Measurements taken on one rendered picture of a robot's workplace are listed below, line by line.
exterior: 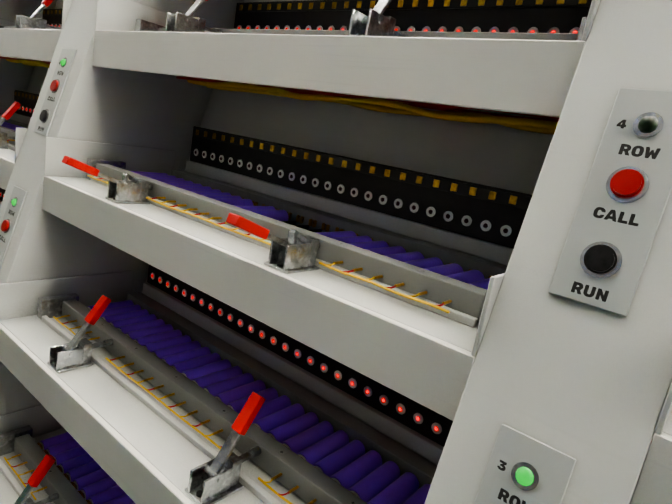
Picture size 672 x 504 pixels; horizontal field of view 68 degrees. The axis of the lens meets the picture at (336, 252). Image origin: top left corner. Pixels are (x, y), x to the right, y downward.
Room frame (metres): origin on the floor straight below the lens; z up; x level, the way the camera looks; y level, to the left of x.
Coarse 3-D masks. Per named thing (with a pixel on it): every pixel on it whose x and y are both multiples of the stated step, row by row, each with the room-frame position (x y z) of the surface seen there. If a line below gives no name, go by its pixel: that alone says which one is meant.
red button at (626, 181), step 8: (616, 176) 0.27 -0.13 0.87; (624, 176) 0.27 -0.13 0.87; (632, 176) 0.27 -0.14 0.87; (640, 176) 0.27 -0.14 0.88; (616, 184) 0.27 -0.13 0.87; (624, 184) 0.27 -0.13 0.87; (632, 184) 0.27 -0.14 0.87; (640, 184) 0.26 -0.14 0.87; (616, 192) 0.27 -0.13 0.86; (624, 192) 0.27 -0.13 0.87; (632, 192) 0.27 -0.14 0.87
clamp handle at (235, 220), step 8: (232, 216) 0.36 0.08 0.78; (240, 216) 0.36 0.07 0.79; (232, 224) 0.36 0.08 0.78; (240, 224) 0.36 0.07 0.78; (248, 224) 0.37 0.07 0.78; (256, 224) 0.37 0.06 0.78; (248, 232) 0.38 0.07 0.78; (256, 232) 0.38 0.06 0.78; (264, 232) 0.38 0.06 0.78; (288, 232) 0.42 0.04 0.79; (296, 232) 0.41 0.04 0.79; (272, 240) 0.40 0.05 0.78; (280, 240) 0.40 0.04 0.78; (288, 240) 0.42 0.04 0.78; (296, 240) 0.42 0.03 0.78
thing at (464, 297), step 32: (160, 192) 0.59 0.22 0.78; (192, 192) 0.58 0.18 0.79; (288, 224) 0.48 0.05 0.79; (320, 256) 0.44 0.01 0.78; (352, 256) 0.42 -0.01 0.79; (384, 256) 0.42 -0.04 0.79; (384, 288) 0.38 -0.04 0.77; (416, 288) 0.39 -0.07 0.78; (448, 288) 0.37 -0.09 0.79; (480, 288) 0.37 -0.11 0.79
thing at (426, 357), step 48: (48, 144) 0.65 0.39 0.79; (96, 144) 0.69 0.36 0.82; (48, 192) 0.65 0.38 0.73; (96, 192) 0.60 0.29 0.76; (288, 192) 0.65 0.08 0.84; (144, 240) 0.52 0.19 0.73; (192, 240) 0.47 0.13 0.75; (240, 240) 0.49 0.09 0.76; (432, 240) 0.52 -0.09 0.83; (480, 240) 0.49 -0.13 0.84; (240, 288) 0.43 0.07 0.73; (288, 288) 0.39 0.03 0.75; (336, 288) 0.39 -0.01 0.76; (336, 336) 0.37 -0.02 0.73; (384, 336) 0.34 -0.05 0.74; (432, 336) 0.32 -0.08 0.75; (480, 336) 0.30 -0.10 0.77; (384, 384) 0.34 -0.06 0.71; (432, 384) 0.32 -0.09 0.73
